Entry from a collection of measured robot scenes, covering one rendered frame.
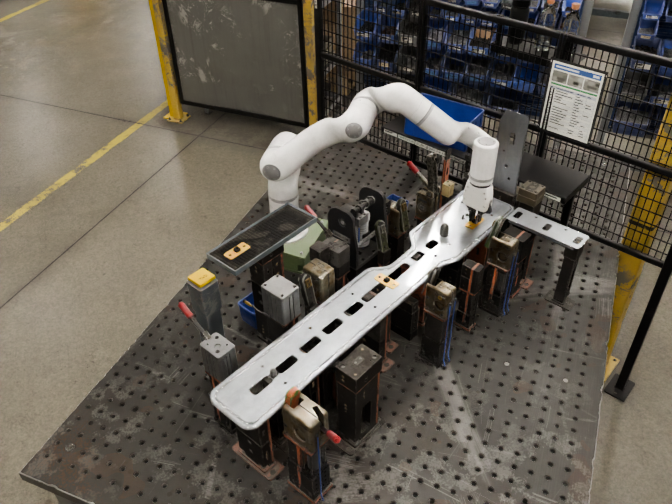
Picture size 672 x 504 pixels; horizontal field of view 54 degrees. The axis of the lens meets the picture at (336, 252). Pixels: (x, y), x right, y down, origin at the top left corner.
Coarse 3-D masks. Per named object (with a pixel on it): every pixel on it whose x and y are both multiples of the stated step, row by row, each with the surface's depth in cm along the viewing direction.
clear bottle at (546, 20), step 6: (552, 0) 247; (546, 6) 250; (552, 6) 249; (546, 12) 250; (552, 12) 249; (540, 18) 252; (546, 18) 250; (552, 18) 250; (540, 24) 253; (546, 24) 252; (552, 24) 252; (540, 36) 255; (546, 36) 254; (540, 42) 256; (546, 42) 256; (540, 48) 258; (546, 48) 257
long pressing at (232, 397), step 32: (448, 224) 243; (480, 224) 243; (448, 256) 228; (352, 288) 216; (416, 288) 217; (320, 320) 205; (352, 320) 205; (288, 352) 195; (320, 352) 194; (224, 384) 185; (288, 384) 185; (256, 416) 177
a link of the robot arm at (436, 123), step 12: (432, 108) 216; (432, 120) 217; (444, 120) 217; (432, 132) 219; (444, 132) 218; (456, 132) 219; (468, 132) 227; (480, 132) 228; (444, 144) 222; (468, 144) 232
